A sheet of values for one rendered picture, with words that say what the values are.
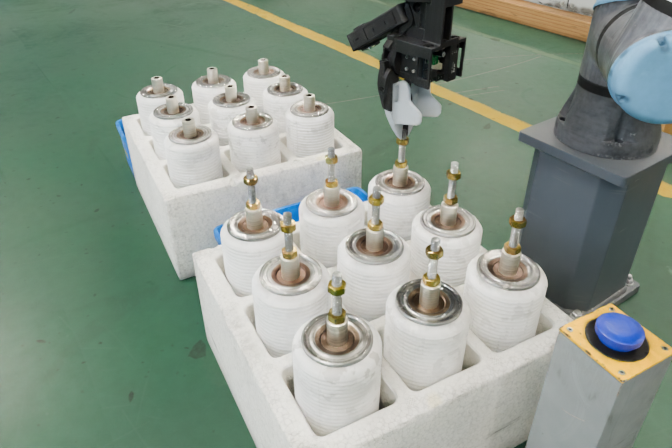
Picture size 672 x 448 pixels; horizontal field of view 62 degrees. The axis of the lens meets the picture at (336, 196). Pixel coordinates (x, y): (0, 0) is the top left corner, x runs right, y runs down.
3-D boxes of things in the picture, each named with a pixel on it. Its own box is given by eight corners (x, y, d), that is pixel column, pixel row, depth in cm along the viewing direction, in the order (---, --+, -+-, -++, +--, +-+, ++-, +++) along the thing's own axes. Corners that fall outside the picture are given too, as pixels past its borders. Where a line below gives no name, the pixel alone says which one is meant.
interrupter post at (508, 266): (495, 275, 68) (499, 253, 67) (499, 263, 70) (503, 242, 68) (515, 281, 67) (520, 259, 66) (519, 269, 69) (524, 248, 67)
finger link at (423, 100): (430, 146, 79) (434, 84, 74) (399, 132, 83) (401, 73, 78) (444, 138, 81) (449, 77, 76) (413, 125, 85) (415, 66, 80)
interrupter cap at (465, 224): (429, 242, 74) (430, 238, 73) (413, 211, 80) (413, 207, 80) (484, 236, 75) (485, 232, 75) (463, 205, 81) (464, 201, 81)
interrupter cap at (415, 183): (410, 168, 91) (410, 165, 90) (433, 191, 85) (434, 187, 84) (367, 177, 88) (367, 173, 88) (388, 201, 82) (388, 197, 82)
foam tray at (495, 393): (403, 266, 108) (409, 187, 99) (559, 422, 79) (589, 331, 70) (206, 338, 93) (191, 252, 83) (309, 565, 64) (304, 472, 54)
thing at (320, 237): (337, 269, 97) (337, 179, 87) (374, 300, 90) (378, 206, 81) (291, 293, 92) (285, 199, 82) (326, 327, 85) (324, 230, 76)
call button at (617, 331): (611, 321, 53) (617, 304, 52) (649, 349, 50) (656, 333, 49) (581, 336, 52) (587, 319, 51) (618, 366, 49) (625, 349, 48)
